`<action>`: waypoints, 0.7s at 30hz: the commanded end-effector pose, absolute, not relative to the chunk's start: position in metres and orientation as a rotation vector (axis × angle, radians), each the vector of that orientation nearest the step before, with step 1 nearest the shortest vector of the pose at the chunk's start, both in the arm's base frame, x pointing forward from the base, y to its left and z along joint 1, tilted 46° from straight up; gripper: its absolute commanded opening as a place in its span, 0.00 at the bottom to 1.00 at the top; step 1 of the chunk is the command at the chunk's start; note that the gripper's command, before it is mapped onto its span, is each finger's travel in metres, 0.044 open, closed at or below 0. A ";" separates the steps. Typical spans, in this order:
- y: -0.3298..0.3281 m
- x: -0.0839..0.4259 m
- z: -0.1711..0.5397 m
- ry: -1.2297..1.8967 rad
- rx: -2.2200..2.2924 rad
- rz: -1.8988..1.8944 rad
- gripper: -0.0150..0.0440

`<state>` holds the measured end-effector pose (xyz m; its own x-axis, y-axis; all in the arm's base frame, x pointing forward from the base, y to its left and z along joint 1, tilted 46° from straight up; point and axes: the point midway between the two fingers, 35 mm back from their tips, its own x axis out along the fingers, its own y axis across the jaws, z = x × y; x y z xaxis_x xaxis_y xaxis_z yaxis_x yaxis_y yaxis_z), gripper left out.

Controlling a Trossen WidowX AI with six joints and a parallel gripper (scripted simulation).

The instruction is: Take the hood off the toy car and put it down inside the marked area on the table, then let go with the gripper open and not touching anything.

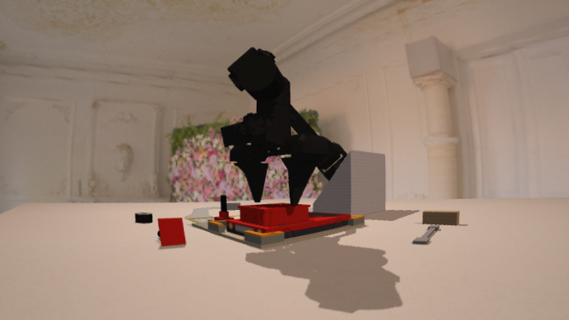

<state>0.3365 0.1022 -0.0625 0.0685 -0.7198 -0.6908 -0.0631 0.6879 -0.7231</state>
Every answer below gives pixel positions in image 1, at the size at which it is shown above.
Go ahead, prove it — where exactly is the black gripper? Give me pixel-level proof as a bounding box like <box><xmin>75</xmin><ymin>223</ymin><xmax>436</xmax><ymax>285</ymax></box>
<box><xmin>229</xmin><ymin>104</ymin><xmax>329</xmax><ymax>206</ymax></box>

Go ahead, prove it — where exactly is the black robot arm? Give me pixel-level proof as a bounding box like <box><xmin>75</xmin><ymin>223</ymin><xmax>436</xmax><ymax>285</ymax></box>
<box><xmin>220</xmin><ymin>47</ymin><xmax>348</xmax><ymax>181</ymax></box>

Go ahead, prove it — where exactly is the black short cylinder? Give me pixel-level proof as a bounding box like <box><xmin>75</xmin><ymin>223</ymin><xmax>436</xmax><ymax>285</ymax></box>
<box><xmin>135</xmin><ymin>212</ymin><xmax>152</xmax><ymax>223</ymax></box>

